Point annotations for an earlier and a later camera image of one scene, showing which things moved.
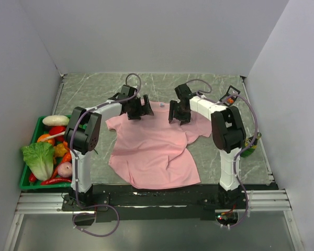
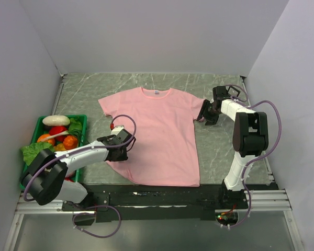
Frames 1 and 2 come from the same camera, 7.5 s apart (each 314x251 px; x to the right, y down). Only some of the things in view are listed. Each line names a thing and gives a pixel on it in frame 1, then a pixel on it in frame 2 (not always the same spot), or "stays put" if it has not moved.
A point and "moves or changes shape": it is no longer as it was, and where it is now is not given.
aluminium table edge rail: x=62 y=76 stays put
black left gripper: x=145 y=108 to x=123 y=157
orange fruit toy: x=42 y=139 stays put
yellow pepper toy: x=59 y=150 stays put
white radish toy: x=55 y=120 stays put
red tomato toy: x=55 y=129 stays put
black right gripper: x=173 y=105 to x=203 y=111
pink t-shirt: x=152 y=153 moves or changes shape
